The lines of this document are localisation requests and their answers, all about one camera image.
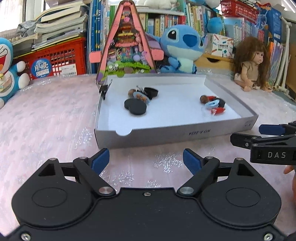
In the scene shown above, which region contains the small brown nut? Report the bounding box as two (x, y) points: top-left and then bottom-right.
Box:
(200, 95), (209, 104)

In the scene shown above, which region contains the small binder clip on box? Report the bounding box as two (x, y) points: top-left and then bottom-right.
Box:
(98, 79), (113, 100)

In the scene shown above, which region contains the black round disc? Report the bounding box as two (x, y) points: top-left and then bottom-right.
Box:
(124, 98), (135, 110)
(129, 99), (147, 115)

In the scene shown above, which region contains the red crayon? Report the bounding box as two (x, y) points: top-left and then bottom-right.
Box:
(207, 96), (217, 101)
(211, 107), (225, 115)

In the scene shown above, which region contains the long haired baby doll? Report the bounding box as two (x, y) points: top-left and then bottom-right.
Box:
(233, 37), (271, 92)

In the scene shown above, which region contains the stack of books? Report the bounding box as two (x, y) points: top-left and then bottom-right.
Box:
(9, 1), (91, 51)

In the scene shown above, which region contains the wooden drawer box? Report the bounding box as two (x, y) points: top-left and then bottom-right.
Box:
(195, 53), (234, 70)

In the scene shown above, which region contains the plain light blue clip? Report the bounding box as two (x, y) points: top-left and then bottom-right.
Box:
(205, 99), (220, 109)

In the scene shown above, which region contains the white pink plush toy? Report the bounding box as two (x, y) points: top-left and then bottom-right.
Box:
(137, 0), (178, 9)

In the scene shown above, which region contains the person's right hand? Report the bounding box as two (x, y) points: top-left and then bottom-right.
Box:
(283, 166), (296, 202)

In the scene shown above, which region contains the red plastic crate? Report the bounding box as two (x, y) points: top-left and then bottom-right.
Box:
(13, 37), (87, 80)

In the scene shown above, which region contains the white pencil print box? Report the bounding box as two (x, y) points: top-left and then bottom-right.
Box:
(206, 34), (234, 58)

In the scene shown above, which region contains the pink triangular diorama toy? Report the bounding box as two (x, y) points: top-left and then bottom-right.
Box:
(89, 1), (164, 85)

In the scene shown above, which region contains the large black binder clip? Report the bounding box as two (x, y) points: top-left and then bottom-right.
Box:
(137, 85), (152, 100)

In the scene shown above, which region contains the small black round piece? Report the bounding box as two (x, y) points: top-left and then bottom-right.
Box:
(215, 98), (225, 108)

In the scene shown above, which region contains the blue white plush toy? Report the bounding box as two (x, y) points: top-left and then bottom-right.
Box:
(194, 0), (221, 9)

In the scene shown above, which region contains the row of shelf books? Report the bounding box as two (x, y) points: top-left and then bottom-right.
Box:
(87, 1), (292, 91)

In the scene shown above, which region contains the black round cap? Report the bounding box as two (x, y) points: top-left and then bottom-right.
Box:
(144, 87), (159, 99)

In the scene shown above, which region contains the red wire basket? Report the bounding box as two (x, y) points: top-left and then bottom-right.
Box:
(220, 0), (259, 24)

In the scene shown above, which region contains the blue hair clip with bears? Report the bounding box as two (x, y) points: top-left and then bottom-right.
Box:
(133, 91), (150, 104)

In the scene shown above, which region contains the blue plush ball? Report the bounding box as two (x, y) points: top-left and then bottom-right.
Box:
(207, 17), (223, 34)

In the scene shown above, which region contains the Stitch plush toy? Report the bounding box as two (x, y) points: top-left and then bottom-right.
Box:
(147, 25), (208, 74)

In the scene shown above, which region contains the Doraemon plush toy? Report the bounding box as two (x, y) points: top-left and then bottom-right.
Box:
(1, 38), (30, 108)

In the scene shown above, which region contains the grey shallow cardboard box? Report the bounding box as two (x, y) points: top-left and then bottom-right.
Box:
(94, 74), (258, 149)

